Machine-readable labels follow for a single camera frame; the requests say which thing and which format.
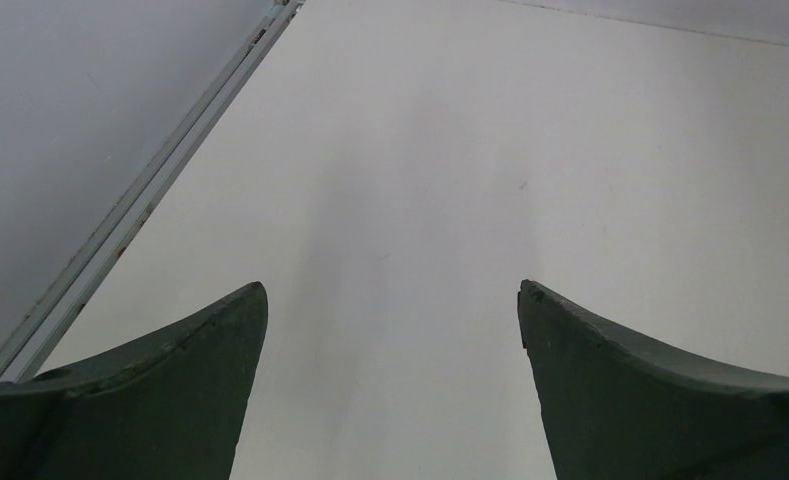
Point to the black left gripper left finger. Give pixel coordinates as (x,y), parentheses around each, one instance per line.
(167,405)

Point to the aluminium frame left rail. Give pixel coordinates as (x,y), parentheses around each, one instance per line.
(102,104)

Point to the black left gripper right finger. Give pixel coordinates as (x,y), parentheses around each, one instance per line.
(618,404)

